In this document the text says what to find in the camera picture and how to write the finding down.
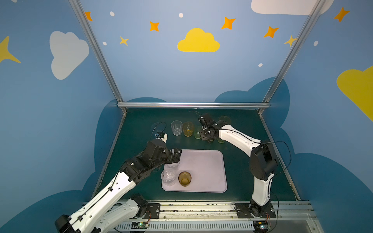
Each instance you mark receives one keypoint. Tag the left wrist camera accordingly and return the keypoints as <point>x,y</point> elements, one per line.
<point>161,136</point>

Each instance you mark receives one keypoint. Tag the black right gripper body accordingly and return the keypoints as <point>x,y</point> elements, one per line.
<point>208,135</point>

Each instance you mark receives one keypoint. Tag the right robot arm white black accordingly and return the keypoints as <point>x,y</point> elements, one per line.
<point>263,160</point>

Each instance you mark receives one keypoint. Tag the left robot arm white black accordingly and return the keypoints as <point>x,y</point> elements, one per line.
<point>98,215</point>

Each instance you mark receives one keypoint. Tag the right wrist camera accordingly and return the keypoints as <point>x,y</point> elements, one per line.
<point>206,121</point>

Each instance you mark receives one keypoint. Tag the green circuit board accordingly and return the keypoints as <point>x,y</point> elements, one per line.
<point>260,227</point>
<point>139,226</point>

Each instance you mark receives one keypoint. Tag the right green circuit board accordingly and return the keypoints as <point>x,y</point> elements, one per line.
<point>260,227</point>

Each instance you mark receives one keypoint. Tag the aluminium rail front base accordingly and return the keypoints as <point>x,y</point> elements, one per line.
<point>221,217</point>

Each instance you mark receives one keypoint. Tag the aluminium frame left post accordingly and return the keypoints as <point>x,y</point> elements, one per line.
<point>84,22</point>

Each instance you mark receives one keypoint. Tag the aluminium frame right post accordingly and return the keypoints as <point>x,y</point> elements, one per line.
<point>302,36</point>

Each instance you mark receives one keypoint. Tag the aluminium frame post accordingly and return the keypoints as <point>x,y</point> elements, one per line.
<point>302,36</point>
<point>84,22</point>

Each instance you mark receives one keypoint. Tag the lilac plastic tray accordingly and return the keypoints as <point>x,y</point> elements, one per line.
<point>207,170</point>

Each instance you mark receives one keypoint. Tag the aluminium frame horizontal bar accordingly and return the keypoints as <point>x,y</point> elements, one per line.
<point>193,105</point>

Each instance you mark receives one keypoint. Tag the pale green small glass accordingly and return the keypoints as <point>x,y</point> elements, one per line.
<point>197,132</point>

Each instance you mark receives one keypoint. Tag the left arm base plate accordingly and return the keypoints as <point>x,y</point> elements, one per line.
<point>152,211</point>

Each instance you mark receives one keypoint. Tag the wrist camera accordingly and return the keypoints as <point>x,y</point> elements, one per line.
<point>161,136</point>
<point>206,121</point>

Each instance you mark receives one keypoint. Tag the left green circuit board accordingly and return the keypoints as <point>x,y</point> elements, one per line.
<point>139,226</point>

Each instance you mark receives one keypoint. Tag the yellow amber smooth glass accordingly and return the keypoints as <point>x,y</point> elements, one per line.
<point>188,129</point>

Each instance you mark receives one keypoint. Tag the clear faceted glass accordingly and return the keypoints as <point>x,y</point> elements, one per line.
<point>172,166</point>
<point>177,127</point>
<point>168,177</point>

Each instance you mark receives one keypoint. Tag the frosted blue tall cup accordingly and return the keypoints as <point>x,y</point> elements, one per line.
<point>157,129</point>

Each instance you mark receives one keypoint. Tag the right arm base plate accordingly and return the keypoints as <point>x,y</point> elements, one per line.
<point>243,210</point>

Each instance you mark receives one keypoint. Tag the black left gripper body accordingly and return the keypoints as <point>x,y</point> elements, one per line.
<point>176,155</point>

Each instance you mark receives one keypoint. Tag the tall green yellow glass rear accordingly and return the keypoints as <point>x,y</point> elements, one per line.
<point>225,119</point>

